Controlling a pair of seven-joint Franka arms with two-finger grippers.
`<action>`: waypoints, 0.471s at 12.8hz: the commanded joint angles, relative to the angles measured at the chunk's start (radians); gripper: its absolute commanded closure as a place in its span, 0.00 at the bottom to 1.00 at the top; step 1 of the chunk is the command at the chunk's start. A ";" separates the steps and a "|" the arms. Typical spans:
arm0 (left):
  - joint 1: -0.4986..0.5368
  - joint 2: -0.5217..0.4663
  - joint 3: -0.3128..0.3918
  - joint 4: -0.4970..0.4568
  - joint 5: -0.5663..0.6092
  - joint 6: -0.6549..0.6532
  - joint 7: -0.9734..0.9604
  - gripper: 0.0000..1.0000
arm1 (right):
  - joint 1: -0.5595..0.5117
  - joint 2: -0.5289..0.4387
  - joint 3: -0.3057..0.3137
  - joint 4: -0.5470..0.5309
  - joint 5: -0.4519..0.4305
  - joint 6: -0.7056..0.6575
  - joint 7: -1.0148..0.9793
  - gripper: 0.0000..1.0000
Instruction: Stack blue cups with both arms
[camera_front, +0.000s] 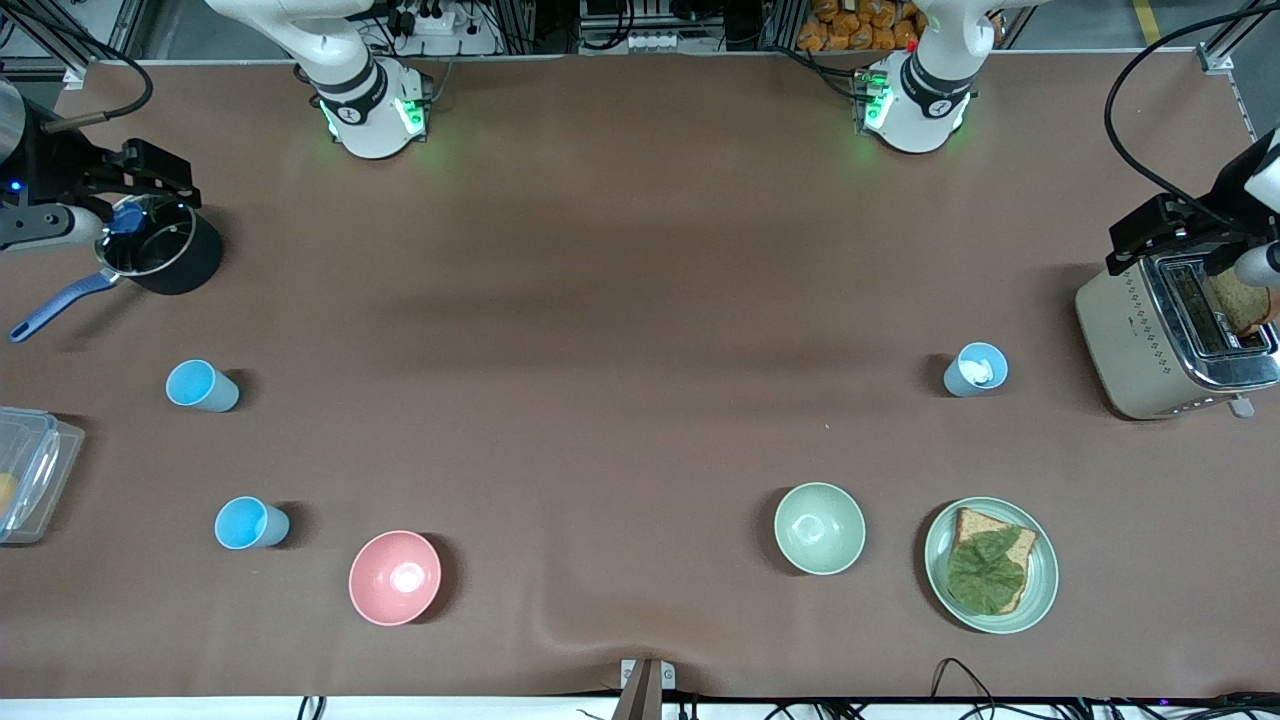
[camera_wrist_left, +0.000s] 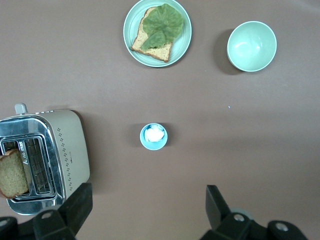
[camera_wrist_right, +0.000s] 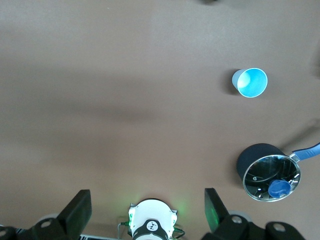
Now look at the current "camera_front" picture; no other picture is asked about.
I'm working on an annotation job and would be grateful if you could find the brown bread slice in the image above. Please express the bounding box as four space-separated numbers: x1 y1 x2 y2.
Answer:
950 507 1039 615

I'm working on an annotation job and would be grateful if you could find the clear plastic food container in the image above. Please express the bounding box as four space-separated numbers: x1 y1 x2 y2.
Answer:
0 405 87 546

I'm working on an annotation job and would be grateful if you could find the light blue cup holding tissue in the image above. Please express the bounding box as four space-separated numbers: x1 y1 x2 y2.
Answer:
943 342 1010 398

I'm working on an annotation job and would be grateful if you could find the black cable with brass end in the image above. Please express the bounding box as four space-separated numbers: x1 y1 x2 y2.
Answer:
0 38 155 135

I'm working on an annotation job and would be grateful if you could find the toast slice in toaster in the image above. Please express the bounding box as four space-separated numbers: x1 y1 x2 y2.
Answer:
1205 268 1278 337

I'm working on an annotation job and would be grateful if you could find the white power strip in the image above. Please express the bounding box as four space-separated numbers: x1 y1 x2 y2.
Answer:
393 0 473 38

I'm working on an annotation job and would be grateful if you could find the long black looping cable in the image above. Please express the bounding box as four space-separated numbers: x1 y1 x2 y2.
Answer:
1104 0 1280 233

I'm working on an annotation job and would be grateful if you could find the pale green plate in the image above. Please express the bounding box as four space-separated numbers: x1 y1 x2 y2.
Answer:
923 497 1060 635

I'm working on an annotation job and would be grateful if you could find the brown table cloth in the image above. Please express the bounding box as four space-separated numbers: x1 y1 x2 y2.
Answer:
0 52 1280 701

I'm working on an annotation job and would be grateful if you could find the glass lid with blue knob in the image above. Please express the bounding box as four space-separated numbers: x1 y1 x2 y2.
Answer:
97 195 197 278

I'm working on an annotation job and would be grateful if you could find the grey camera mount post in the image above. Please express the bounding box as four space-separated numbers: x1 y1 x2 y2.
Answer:
612 657 677 720

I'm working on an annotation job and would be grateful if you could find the beige and chrome toaster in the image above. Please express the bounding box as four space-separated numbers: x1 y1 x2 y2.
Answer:
1075 245 1280 422

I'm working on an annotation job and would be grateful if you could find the black pot with blue handle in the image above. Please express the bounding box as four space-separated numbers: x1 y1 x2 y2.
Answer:
8 195 224 344

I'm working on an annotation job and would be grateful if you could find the green lettuce leaf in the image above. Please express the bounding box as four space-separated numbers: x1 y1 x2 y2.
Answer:
946 527 1032 617

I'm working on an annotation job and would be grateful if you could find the pink bowl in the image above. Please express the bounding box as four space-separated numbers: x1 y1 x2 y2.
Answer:
348 530 443 628

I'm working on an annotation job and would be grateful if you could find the bag of orange snacks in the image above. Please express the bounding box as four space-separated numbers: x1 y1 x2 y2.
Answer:
796 0 931 54

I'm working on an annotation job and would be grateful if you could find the pale green bowl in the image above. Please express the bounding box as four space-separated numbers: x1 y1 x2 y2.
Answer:
773 482 868 577

